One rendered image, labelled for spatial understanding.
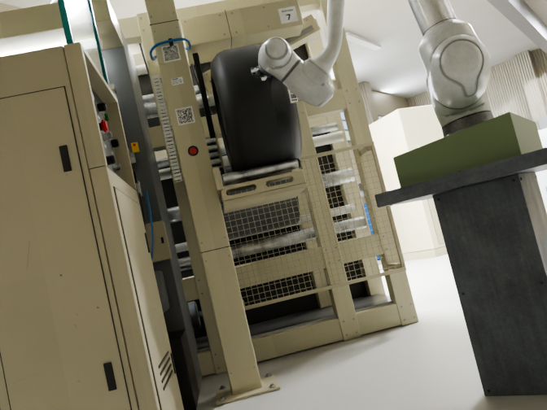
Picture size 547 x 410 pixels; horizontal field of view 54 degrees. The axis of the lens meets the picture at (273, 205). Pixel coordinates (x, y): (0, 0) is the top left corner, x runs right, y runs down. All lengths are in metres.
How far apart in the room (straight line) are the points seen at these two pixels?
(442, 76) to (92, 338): 1.17
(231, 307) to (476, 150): 1.24
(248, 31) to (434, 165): 1.50
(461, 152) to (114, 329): 1.08
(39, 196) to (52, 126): 0.20
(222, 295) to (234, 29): 1.33
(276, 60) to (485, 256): 0.89
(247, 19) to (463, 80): 1.57
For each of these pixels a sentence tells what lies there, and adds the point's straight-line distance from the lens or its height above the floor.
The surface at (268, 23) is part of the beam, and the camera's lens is 2.86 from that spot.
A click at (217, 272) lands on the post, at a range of 2.33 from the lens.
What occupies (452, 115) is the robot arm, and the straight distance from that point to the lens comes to 1.73.
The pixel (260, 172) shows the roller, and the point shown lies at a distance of 2.29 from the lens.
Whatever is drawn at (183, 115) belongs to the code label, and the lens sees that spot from 2.42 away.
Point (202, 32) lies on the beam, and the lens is 2.83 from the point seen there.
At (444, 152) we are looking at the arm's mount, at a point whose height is 0.72.
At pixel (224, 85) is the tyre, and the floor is 1.26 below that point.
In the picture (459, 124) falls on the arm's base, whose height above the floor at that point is 0.80.
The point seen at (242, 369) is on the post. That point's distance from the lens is 2.37.
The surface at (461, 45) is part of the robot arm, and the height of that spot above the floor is 0.96.
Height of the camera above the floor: 0.56
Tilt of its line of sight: 5 degrees up
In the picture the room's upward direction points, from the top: 13 degrees counter-clockwise
